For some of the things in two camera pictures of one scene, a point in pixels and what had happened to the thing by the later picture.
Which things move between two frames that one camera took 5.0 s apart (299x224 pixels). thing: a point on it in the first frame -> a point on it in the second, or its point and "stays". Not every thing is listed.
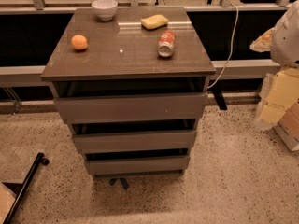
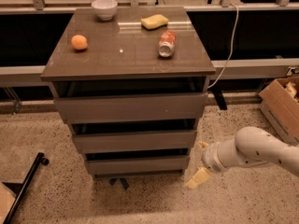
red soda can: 166,43 stays
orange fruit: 78,42 stays
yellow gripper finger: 263,44 -> 210,159
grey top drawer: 109,108 stays
